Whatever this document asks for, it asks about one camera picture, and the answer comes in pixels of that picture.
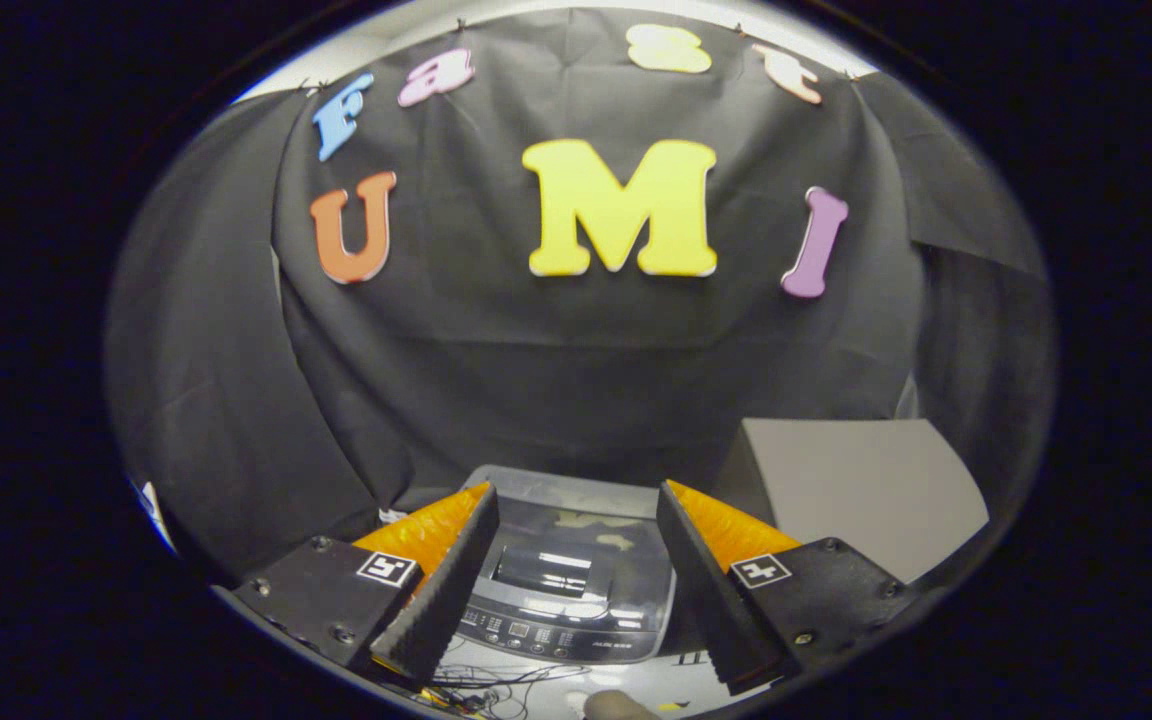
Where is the black backdrop cloth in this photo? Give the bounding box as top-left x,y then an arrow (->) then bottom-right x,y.
104,8 -> 1055,591

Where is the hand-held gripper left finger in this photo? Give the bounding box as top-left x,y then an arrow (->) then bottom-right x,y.
216,482 -> 500,691

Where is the thin black floor cable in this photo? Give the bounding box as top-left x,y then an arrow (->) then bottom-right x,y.
424,660 -> 592,717

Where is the grey top-loading washing machine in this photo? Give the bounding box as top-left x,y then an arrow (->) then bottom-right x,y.
436,463 -> 682,666

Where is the grey cabinet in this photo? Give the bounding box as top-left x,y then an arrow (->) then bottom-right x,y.
711,418 -> 991,586

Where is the dark washing machine lid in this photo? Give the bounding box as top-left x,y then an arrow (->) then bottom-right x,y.
461,463 -> 679,613

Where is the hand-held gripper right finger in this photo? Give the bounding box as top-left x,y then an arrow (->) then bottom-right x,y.
658,480 -> 947,698

